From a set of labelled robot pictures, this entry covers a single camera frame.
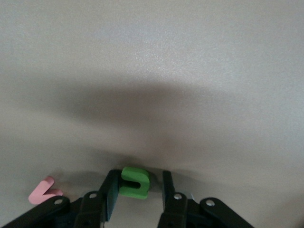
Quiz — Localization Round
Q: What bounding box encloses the green foam letter u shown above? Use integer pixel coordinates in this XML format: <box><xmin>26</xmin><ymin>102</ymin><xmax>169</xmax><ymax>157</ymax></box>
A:
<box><xmin>119</xmin><ymin>166</ymin><xmax>151</xmax><ymax>200</ymax></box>

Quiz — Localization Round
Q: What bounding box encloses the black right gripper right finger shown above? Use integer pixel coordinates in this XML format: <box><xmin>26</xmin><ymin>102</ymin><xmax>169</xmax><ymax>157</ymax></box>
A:
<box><xmin>156</xmin><ymin>170</ymin><xmax>255</xmax><ymax>228</ymax></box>

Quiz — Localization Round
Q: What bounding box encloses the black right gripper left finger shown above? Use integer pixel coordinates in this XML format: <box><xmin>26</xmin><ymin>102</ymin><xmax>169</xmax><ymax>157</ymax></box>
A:
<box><xmin>0</xmin><ymin>169</ymin><xmax>121</xmax><ymax>228</ymax></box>

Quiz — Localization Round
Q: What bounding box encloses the red foam letter w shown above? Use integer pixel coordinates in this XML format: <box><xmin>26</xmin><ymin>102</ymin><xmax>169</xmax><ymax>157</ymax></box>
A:
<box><xmin>28</xmin><ymin>176</ymin><xmax>64</xmax><ymax>204</ymax></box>

